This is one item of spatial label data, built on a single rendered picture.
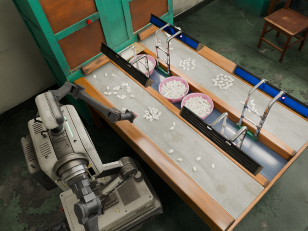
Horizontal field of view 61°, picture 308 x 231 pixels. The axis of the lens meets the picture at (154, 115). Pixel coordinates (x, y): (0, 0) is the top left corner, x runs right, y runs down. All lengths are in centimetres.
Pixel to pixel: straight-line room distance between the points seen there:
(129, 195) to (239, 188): 84
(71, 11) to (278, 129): 186
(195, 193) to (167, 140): 46
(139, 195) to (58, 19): 151
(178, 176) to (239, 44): 260
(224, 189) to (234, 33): 279
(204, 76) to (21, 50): 200
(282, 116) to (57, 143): 170
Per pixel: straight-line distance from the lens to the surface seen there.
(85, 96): 201
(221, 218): 183
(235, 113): 222
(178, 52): 273
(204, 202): 184
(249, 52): 394
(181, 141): 205
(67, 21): 234
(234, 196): 191
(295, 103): 197
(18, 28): 317
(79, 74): 262
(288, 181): 291
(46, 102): 127
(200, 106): 227
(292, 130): 228
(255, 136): 217
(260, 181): 197
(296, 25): 376
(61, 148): 133
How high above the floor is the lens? 251
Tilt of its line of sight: 54 degrees down
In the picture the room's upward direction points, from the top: 8 degrees counter-clockwise
